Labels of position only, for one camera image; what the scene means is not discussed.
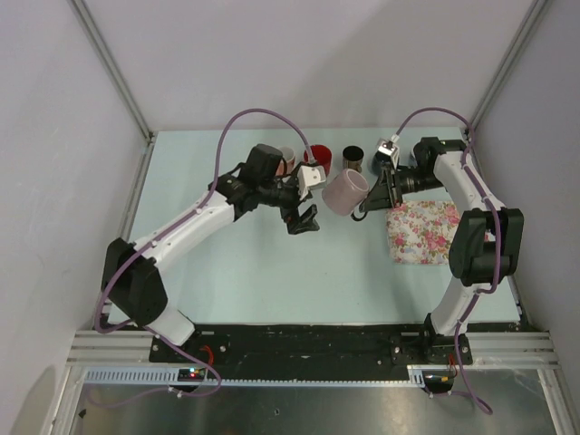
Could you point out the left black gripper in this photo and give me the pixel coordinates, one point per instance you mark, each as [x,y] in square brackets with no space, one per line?
[290,215]

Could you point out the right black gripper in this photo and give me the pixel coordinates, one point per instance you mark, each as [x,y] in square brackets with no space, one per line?
[383,195]

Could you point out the lilac mug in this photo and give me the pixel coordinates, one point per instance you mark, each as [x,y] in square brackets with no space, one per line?
[345,192]

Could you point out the brown patterned mug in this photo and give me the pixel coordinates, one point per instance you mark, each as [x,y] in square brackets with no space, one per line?
[352,158]

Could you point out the red mug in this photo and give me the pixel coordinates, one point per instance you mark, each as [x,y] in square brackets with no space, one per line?
[318,155]

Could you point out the blue mug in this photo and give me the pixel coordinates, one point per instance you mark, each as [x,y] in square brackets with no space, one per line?
[377,163]

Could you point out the grey mug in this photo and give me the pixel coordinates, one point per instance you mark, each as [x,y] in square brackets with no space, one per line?
[412,159]

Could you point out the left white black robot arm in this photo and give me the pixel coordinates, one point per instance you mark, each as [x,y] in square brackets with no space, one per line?
[132,275]

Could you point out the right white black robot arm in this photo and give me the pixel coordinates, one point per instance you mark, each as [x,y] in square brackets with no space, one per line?
[484,250]

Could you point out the pink white mug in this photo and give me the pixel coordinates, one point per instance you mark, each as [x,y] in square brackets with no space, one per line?
[287,162]

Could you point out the floral tray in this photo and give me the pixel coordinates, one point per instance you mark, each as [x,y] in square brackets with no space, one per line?
[420,232]

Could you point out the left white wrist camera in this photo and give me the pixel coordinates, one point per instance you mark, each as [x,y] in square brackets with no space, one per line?
[310,178]

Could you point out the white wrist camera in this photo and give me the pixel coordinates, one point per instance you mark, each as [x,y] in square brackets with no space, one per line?
[310,178]
[389,149]

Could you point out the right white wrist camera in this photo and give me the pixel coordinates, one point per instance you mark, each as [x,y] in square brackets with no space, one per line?
[389,149]

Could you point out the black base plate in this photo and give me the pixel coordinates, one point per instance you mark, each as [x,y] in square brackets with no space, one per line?
[316,353]

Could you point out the left aluminium frame post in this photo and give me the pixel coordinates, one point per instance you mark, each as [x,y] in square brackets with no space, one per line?
[95,37]

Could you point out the aluminium frame post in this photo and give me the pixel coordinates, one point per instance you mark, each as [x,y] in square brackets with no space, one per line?
[522,37]
[95,37]

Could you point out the right aluminium frame post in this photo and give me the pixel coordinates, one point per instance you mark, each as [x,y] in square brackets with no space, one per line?
[522,37]

